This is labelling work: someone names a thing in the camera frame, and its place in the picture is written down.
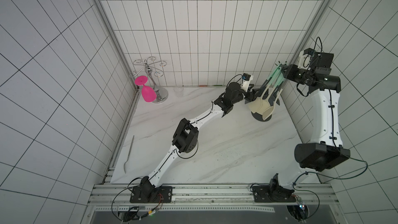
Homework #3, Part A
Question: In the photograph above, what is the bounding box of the cream spatula green handle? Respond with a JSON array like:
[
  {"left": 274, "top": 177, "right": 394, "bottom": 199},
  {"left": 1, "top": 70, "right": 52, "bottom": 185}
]
[{"left": 248, "top": 69, "right": 276, "bottom": 114}]

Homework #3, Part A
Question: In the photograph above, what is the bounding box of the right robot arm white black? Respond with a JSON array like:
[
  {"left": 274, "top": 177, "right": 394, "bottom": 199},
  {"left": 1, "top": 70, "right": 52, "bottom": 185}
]
[{"left": 268, "top": 64, "right": 351, "bottom": 201}]

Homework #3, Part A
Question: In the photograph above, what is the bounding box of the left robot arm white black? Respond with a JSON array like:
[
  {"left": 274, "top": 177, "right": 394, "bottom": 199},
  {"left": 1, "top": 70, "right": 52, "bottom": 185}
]
[{"left": 133, "top": 80, "right": 260, "bottom": 202}]

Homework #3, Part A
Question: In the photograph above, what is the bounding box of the grey kitchen utensil rack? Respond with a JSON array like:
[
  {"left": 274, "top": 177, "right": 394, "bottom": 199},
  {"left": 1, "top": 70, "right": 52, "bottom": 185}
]
[{"left": 248, "top": 64, "right": 285, "bottom": 122}]

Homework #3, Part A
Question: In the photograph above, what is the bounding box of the small clear glass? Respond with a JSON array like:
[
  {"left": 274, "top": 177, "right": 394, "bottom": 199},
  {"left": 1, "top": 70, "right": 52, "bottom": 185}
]
[{"left": 174, "top": 86, "right": 184, "bottom": 97}]

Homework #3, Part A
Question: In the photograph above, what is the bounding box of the pink plastic wine glass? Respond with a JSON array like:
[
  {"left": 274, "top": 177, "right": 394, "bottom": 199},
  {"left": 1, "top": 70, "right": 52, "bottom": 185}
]
[{"left": 134, "top": 76, "right": 157, "bottom": 102}]

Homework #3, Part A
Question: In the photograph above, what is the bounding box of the chrome glass holder stand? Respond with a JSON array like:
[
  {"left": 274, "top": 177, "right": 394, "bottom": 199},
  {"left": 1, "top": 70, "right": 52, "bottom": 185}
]
[{"left": 130, "top": 56, "right": 169, "bottom": 104}]

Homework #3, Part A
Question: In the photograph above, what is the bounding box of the white plastic spoon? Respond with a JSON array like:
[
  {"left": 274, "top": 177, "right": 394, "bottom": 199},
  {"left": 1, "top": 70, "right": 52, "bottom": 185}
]
[{"left": 123, "top": 136, "right": 135, "bottom": 174}]

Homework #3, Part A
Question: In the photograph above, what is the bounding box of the grey utensil green handle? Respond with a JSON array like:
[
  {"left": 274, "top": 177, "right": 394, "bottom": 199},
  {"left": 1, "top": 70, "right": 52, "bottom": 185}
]
[{"left": 266, "top": 72, "right": 285, "bottom": 106}]

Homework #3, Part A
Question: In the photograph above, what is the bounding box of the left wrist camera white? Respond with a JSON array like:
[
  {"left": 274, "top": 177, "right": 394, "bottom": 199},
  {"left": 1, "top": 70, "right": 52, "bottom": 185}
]
[{"left": 240, "top": 73, "right": 254, "bottom": 92}]

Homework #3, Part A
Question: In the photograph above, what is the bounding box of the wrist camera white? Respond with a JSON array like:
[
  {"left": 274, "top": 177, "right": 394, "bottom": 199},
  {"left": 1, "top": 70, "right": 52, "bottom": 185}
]
[
  {"left": 240, "top": 73, "right": 254, "bottom": 92},
  {"left": 298, "top": 48, "right": 320, "bottom": 69}
]

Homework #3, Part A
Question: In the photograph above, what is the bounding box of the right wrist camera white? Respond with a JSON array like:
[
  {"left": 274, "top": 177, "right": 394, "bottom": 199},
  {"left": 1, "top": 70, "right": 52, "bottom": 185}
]
[{"left": 298, "top": 48, "right": 320, "bottom": 69}]

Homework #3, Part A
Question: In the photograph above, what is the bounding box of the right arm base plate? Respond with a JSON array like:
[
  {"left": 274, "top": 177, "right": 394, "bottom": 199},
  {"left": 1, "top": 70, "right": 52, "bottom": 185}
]
[{"left": 250, "top": 185, "right": 296, "bottom": 203}]

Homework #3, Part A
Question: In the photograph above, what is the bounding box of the aluminium mounting rail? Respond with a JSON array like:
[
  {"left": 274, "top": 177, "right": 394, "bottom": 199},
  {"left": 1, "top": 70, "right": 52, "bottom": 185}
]
[{"left": 88, "top": 184, "right": 339, "bottom": 212}]

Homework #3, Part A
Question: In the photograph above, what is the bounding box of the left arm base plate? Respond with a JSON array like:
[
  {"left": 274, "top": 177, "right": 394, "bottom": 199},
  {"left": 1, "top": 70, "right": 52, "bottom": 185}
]
[{"left": 130, "top": 186, "right": 173, "bottom": 203}]

